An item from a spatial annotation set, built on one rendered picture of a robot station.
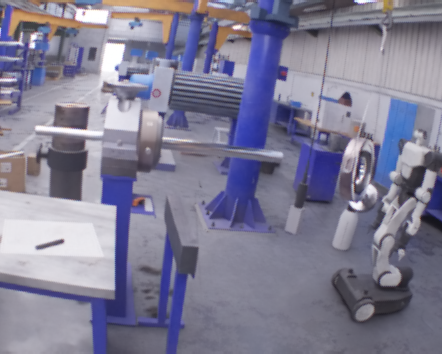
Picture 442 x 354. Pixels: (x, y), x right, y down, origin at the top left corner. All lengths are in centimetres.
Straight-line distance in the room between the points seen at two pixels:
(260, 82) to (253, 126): 45
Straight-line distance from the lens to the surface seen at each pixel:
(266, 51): 402
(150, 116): 230
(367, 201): 251
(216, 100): 596
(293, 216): 188
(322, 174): 562
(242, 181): 416
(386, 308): 320
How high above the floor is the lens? 158
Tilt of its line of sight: 14 degrees down
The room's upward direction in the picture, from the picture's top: 10 degrees clockwise
